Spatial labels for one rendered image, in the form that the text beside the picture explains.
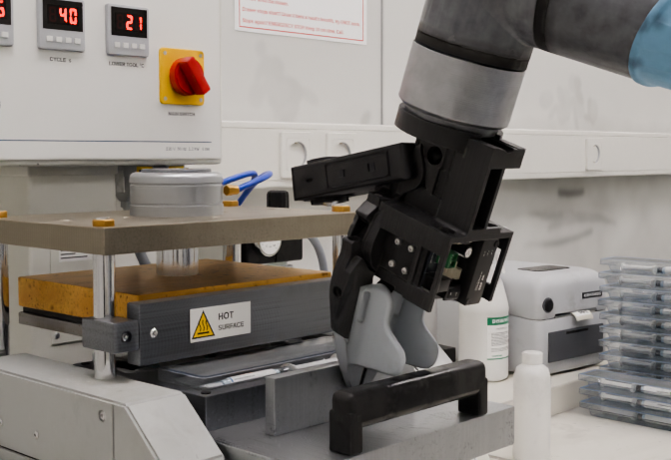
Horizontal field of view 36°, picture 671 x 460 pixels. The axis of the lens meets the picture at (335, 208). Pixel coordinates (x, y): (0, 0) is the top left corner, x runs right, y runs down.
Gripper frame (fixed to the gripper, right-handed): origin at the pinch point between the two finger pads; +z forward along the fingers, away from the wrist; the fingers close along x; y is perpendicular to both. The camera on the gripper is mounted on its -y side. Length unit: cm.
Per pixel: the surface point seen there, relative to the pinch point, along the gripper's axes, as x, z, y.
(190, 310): -7.0, -0.5, -10.7
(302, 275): 6.6, -1.1, -13.0
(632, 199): 173, 19, -66
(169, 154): 9.1, -3.5, -36.4
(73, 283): -9.8, 2.0, -21.6
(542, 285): 90, 19, -36
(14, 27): -7.7, -14.0, -40.2
